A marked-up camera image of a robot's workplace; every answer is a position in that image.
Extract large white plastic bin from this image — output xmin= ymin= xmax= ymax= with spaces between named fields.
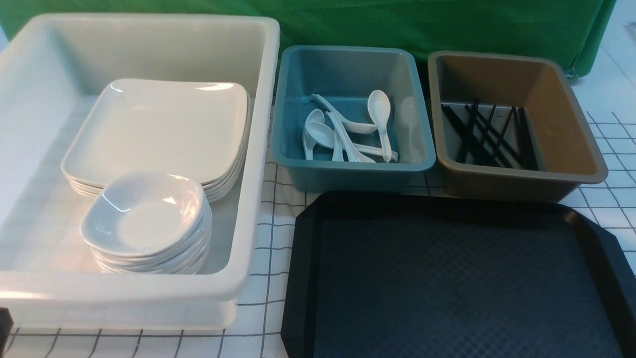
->
xmin=1 ymin=13 xmax=280 ymax=332

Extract black object at corner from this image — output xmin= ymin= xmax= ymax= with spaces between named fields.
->
xmin=0 ymin=307 xmax=14 ymax=356

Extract white ceramic soup spoon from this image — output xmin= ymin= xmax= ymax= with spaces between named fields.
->
xmin=326 ymin=111 xmax=375 ymax=163

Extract green cloth backdrop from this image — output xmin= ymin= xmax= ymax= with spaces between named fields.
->
xmin=1 ymin=0 xmax=616 ymax=77

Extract white spoon in bin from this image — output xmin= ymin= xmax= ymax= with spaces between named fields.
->
xmin=302 ymin=121 xmax=383 ymax=160

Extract large white square plate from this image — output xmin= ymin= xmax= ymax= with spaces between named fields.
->
xmin=61 ymin=79 xmax=251 ymax=186

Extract brown plastic bin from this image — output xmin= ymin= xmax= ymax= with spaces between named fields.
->
xmin=427 ymin=51 xmax=608 ymax=202

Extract stack of small white dishes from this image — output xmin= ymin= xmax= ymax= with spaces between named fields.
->
xmin=90 ymin=202 xmax=213 ymax=275

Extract white spoon bowl left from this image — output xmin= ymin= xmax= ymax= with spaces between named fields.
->
xmin=302 ymin=108 xmax=326 ymax=161

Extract black chopsticks in bin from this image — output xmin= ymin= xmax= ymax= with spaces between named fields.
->
xmin=441 ymin=99 xmax=540 ymax=171

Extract black serving tray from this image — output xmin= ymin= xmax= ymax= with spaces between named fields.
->
xmin=280 ymin=192 xmax=636 ymax=358

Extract teal plastic bin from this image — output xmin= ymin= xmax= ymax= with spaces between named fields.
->
xmin=270 ymin=45 xmax=437 ymax=192

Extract white spoon upright handle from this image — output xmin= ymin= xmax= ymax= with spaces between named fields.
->
xmin=311 ymin=94 xmax=378 ymax=134

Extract stack of white square plates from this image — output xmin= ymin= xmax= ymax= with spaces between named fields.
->
xmin=65 ymin=93 xmax=253 ymax=202

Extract white spoon right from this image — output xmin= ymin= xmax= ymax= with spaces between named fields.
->
xmin=367 ymin=90 xmax=392 ymax=163

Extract white small dish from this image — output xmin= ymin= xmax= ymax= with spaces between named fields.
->
xmin=80 ymin=172 xmax=211 ymax=258

